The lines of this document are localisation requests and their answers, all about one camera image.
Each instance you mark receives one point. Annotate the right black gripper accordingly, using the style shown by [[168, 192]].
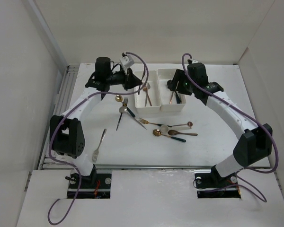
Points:
[[179, 75]]

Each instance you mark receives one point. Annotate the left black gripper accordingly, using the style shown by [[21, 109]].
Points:
[[130, 80]]

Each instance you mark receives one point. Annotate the black spoon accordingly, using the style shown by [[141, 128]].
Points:
[[178, 99]]

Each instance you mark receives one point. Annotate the copper long fork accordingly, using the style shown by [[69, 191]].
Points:
[[147, 94]]

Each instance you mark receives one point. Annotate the white measuring scoop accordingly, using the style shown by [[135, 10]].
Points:
[[165, 128]]

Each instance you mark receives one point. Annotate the gold spoon green handle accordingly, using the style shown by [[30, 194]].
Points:
[[157, 133]]

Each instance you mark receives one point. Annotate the copper round spoon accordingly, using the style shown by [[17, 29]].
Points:
[[171, 98]]

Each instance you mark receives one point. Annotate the slim silver fork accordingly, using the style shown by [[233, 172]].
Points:
[[147, 85]]

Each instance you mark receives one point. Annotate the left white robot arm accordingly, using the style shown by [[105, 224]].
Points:
[[66, 132]]

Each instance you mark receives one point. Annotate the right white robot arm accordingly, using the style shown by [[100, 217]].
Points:
[[254, 140]]

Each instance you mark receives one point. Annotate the gold spoon near bins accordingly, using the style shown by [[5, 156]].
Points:
[[119, 98]]

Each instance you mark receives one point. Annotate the silver spoon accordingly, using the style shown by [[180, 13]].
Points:
[[123, 109]]

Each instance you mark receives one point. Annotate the right white plastic bin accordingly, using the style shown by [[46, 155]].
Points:
[[168, 98]]

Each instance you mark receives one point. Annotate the white plastic bin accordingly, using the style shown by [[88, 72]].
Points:
[[168, 98], [141, 103]]

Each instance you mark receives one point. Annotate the left white plastic bin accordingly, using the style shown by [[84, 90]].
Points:
[[141, 103]]

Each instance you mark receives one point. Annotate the small copper spoon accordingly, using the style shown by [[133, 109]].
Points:
[[190, 124]]

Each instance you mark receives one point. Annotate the brown copper spoon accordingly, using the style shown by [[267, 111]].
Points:
[[174, 132]]

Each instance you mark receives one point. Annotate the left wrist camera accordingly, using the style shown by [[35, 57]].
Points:
[[126, 61]]

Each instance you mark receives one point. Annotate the silver fork black handle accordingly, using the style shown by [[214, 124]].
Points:
[[124, 102]]

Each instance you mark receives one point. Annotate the gold fork black handle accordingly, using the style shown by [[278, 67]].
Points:
[[147, 122]]

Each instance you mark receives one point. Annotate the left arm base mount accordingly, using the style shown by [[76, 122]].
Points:
[[97, 185]]

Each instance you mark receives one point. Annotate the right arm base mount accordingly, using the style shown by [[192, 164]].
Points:
[[210, 185]]

